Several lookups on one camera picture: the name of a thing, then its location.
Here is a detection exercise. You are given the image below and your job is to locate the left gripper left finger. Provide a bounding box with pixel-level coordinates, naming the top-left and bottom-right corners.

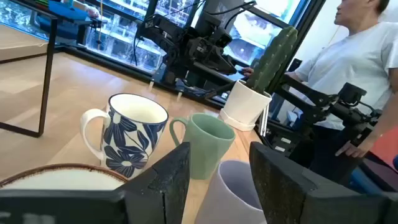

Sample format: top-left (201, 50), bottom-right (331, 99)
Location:
top-left (116, 142), bottom-right (192, 224)

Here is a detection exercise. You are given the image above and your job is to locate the green cactus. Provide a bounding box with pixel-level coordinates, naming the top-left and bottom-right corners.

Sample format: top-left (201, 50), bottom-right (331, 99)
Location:
top-left (245, 26), bottom-right (299, 95)

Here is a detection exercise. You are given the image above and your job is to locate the white plant pot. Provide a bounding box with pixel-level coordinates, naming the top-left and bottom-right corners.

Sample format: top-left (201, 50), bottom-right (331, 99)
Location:
top-left (223, 79), bottom-right (273, 127)

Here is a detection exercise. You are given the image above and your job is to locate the white pot saucer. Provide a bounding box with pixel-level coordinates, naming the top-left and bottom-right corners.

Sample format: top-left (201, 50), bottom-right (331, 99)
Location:
top-left (219, 108), bottom-right (256, 132)

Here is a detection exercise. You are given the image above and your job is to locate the blue tray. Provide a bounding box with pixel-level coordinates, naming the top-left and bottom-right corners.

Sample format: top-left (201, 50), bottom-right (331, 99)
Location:
top-left (48, 0), bottom-right (90, 21)

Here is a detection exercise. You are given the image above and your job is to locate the white blue floral mug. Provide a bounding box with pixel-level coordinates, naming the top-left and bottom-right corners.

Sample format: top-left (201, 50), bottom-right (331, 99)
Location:
top-left (80, 93), bottom-right (169, 180)

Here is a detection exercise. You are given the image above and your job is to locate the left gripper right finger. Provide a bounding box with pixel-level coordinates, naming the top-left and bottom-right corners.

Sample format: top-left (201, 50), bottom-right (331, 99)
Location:
top-left (249, 142), bottom-right (358, 224)

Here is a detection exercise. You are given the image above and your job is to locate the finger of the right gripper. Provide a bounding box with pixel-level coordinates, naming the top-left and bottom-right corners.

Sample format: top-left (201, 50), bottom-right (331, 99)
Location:
top-left (194, 55), bottom-right (238, 75)

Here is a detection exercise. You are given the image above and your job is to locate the red orange panel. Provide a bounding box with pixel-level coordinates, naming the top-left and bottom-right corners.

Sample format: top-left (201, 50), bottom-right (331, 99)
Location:
top-left (369, 126), bottom-right (398, 170)

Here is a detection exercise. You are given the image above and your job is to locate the lavender grey faceted mug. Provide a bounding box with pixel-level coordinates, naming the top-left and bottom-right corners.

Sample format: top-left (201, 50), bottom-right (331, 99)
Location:
top-left (195, 160), bottom-right (267, 224)

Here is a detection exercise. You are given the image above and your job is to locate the person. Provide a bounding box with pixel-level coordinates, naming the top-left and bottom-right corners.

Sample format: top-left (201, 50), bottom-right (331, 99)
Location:
top-left (284, 0), bottom-right (398, 184)

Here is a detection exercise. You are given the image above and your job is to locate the white plate brown rim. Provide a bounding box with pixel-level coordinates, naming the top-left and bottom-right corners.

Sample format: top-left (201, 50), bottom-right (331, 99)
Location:
top-left (0, 163), bottom-right (129, 191)

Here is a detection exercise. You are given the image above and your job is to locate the green faceted mug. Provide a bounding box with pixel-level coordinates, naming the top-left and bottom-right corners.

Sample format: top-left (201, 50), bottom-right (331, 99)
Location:
top-left (169, 113), bottom-right (236, 180)

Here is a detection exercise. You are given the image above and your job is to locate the black frame wooden shelf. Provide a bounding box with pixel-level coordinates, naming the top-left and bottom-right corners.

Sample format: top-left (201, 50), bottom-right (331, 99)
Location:
top-left (0, 0), bottom-right (60, 138)

